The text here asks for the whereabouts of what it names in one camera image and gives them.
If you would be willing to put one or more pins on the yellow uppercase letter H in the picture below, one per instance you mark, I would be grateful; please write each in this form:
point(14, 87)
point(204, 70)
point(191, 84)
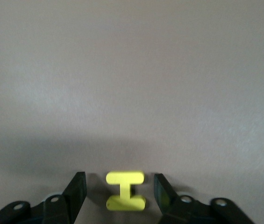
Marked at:
point(124, 189)

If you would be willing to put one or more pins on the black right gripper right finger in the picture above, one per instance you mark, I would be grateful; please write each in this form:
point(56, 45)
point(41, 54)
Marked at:
point(169, 205)

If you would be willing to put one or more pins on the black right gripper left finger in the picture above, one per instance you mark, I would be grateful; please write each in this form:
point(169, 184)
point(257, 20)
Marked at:
point(71, 203)

